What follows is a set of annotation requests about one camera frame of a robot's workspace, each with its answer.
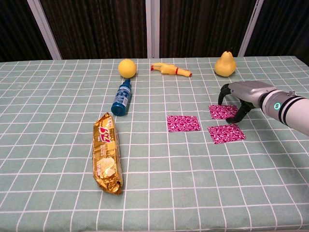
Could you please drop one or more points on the green checkered tablecloth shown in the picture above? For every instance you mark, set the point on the green checkered tablecloth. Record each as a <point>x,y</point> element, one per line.
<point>169,181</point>

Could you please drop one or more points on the yellow lemon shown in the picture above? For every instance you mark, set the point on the yellow lemon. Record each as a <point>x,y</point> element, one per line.
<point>127,68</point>

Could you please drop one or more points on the gold snack packet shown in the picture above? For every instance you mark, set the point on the gold snack packet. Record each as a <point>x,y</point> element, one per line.
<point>106,154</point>

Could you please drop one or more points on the white partition frame post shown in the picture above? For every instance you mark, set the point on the white partition frame post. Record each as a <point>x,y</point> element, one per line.
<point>44,29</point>
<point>152,29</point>
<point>251,26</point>

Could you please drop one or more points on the yellow pear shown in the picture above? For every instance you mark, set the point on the yellow pear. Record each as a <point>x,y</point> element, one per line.
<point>225,65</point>

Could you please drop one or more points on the dark brown curtain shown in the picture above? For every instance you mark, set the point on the dark brown curtain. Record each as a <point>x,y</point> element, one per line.
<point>200,26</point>
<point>96,29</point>
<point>285,29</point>
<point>17,29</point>

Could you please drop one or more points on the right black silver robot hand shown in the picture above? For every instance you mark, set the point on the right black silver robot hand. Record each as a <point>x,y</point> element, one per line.
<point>251,93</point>

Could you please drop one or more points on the blue spray bottle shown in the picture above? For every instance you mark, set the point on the blue spray bottle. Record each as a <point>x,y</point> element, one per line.
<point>122,99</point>

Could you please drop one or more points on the yellow rubber chicken toy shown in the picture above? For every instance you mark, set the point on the yellow rubber chicken toy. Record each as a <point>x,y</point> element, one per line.
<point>169,68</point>

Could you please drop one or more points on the pink patterned sponge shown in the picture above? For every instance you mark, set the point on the pink patterned sponge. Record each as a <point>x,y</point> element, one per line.
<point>226,133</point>
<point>184,123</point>

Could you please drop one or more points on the magenta patterned packet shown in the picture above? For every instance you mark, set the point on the magenta patterned packet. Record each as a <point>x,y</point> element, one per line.
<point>223,111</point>

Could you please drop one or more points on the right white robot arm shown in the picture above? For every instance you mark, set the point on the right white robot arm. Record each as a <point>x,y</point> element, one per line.
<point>292,111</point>

